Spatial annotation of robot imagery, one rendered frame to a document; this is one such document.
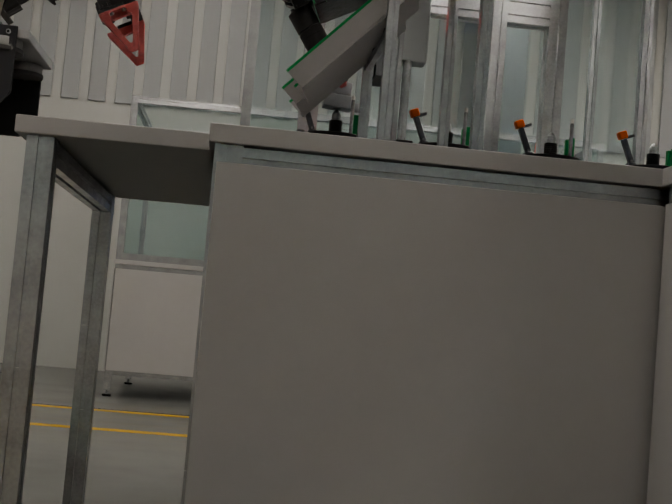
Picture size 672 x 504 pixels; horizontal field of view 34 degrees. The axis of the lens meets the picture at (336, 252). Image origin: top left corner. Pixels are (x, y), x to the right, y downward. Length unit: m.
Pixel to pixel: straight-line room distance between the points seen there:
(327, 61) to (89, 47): 8.83
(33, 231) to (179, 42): 8.92
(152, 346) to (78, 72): 4.02
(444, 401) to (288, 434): 0.25
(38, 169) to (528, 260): 0.81
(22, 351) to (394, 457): 0.62
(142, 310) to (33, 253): 5.56
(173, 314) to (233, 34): 4.04
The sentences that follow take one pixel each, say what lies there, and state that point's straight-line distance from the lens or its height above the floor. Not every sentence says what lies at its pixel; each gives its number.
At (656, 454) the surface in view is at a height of 0.41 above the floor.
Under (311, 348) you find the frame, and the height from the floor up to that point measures 0.52.
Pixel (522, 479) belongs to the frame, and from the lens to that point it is 1.80.
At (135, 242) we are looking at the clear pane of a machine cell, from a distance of 7.46.
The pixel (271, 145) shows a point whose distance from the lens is 1.74.
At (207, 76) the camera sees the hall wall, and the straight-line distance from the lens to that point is 10.65.
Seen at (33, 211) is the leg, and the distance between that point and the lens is 1.87.
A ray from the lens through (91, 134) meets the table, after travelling 1.85.
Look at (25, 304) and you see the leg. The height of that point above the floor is 0.55.
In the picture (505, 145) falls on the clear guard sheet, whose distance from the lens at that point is 3.97.
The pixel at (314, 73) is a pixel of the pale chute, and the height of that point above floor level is 1.02.
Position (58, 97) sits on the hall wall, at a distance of 10.76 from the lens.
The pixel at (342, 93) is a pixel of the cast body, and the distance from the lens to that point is 2.51.
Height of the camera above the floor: 0.55
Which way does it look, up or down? 4 degrees up
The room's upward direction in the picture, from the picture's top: 5 degrees clockwise
